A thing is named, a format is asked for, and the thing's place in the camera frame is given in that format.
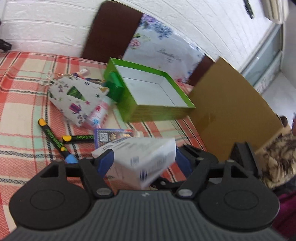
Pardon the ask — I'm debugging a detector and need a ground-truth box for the brown cardboard panel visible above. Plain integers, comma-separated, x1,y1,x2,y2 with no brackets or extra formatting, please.
189,58,283,161

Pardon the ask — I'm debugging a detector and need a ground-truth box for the furry patterned blanket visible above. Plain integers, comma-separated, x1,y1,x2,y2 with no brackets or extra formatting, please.
261,133,295,189

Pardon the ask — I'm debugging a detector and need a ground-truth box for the blue card deck box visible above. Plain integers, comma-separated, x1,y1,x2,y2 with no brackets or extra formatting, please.
93,128,135,149

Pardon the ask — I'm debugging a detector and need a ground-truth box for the white patterned drawstring pouch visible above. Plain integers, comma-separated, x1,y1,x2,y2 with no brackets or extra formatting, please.
49,75,109,126

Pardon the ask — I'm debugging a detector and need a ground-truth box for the plaid bed sheet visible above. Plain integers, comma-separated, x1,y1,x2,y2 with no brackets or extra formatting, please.
1,52,206,240

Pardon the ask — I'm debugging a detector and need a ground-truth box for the blue capped marker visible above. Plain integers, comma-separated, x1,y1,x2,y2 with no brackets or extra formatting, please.
61,151,78,164

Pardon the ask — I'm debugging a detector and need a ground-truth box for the green cardboard box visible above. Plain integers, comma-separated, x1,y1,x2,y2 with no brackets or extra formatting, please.
103,58,196,123

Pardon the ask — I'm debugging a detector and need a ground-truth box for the white medicine box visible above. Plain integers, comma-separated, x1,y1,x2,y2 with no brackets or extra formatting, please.
92,137,177,190

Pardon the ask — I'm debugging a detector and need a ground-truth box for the white air conditioner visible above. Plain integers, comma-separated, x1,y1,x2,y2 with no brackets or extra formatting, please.
261,0,289,25

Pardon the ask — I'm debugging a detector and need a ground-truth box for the black marker yellow cap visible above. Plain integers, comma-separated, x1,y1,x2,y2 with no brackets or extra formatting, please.
38,118,68,152
61,135,94,144

